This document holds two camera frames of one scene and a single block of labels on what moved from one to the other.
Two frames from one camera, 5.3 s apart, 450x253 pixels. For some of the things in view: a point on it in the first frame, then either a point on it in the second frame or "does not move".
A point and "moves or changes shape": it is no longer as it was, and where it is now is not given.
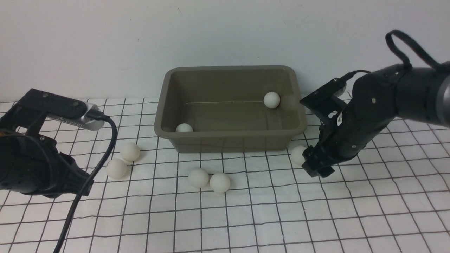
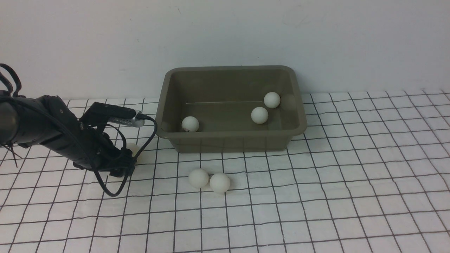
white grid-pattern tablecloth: x=394 y=197 does not move
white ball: x=271 y=99 does not move
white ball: x=297 y=156 to x=259 y=115
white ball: x=184 y=127 moves or changes shape
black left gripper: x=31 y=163 to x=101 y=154
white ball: x=130 y=151 does not move
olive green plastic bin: x=225 y=105 does not move
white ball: x=219 y=182 does not move
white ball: x=198 y=177 does not move
